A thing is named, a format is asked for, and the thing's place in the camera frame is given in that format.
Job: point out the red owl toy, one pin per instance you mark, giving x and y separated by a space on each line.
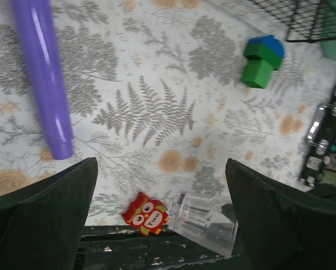
146 214

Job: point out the silver case handle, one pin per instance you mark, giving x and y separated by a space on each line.
317 124

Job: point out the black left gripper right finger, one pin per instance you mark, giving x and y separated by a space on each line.
283 227

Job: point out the black poker chip case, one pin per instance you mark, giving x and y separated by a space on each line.
313 163

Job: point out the clear glass cup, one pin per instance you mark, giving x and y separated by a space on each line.
207 220

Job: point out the black wire basket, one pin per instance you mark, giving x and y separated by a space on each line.
306 21

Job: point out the green blue toy block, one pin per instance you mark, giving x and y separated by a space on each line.
264 56

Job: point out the purple toy piece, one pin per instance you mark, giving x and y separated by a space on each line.
37 36

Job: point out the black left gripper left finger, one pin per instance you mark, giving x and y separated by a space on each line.
41 224

